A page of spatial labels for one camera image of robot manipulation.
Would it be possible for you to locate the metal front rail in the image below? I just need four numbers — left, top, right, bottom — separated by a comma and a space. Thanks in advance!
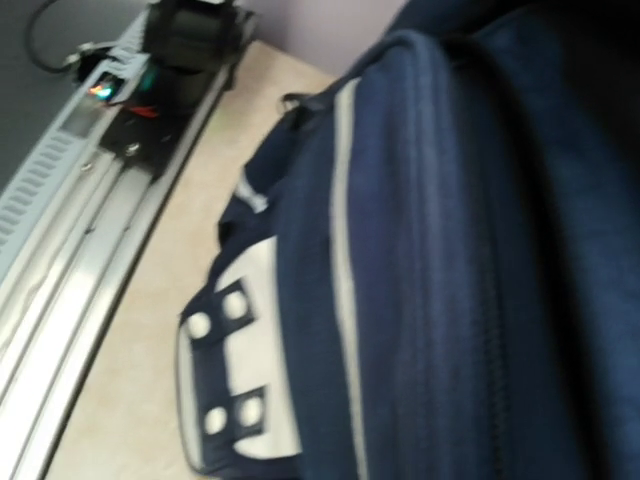
1, 1, 257, 479

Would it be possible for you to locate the navy blue backpack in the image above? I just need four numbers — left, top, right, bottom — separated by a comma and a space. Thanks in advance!
176, 1, 639, 479

